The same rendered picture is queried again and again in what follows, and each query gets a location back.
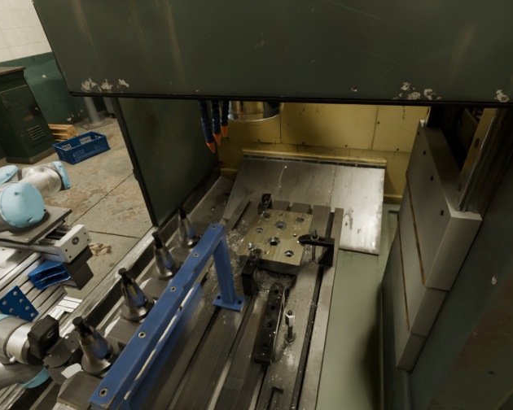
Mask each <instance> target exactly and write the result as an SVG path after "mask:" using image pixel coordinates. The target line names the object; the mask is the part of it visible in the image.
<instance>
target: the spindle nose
mask: <svg viewBox="0 0 513 410"><path fill-rule="evenodd" d="M283 104H284V102H240V101H230V105H229V107H230V110H229V113H230V114H229V115H228V117H229V120H235V121H244V122H248V121H259V120H267V119H270V118H273V117H275V116H277V115H279V114H280V113H281V112H282V111H283Z"/></svg>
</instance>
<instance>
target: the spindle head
mask: <svg viewBox="0 0 513 410"><path fill-rule="evenodd" d="M33 4H34V6H35V7H36V10H37V13H38V15H39V18H40V20H41V22H42V26H43V28H44V30H45V32H46V35H47V37H48V40H49V42H50V45H51V48H52V50H53V52H54V54H55V57H56V59H57V62H58V64H59V67H60V70H61V72H62V74H63V76H64V79H65V81H66V84H67V86H68V89H69V91H70V92H74V93H72V96H73V97H94V98H151V99H181V100H210V101H240V102H268V103H326V104H355V105H385V106H414V107H471V108H501V109H513V0H33Z"/></svg>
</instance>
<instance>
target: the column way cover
mask: <svg viewBox="0 0 513 410"><path fill-rule="evenodd" d="M460 173H461V171H460V169H459V167H458V164H457V162H456V160H455V158H454V155H453V153H452V151H451V149H450V148H449V144H448V142H447V141H446V139H445V135H444V134H443V132H442V130H441V128H437V127H435V126H432V127H426V126H425V123H424V120H419V125H418V128H417V132H416V135H415V139H414V145H413V148H412V151H411V155H410V161H409V164H408V168H407V171H406V186H405V189H404V193H403V196H402V200H401V206H400V209H399V212H398V214H397V230H396V233H395V237H394V239H393V243H392V249H391V252H390V256H391V272H392V301H393V314H394V330H395V348H396V363H397V368H398V369H404V370H407V371H410V369H411V367H412V364H413V363H414V360H415V358H416V356H417V354H418V352H419V349H420V347H421V345H422V343H423V340H424V338H425V336H427V335H428V332H429V330H430V328H431V327H432V323H433V321H434V320H435V318H436V314H437V313H438V311H439V309H440V307H441V304H442V302H443V300H444V298H445V295H446V293H447V291H450V290H451V288H452V286H453V284H454V282H455V279H456V277H457V275H458V273H459V271H460V269H461V267H462V265H463V262H464V260H465V259H466V257H467V253H468V252H469V250H470V248H471V245H472V243H473V241H474V239H475V237H476V235H477V233H478V230H479V228H480V226H481V224H482V222H483V219H481V217H480V214H474V213H472V212H470V211H465V212H456V211H455V208H454V204H453V202H452V199H451V198H452V195H453V192H454V189H455V186H456V185H457V182H458V178H459V176H460Z"/></svg>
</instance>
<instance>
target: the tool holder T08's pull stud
mask: <svg viewBox="0 0 513 410"><path fill-rule="evenodd" d="M82 321H83V318H82V317H81V316H78V317H76V318H75V319H73V321H72V324H73V325H75V326H76V327H77V332H78V333H79V335H80V336H81V337H82V338H85V337H87V336H88V335H90V333H91V329H90V327H89V326H88V325H87V324H84V323H83V322H82Z"/></svg>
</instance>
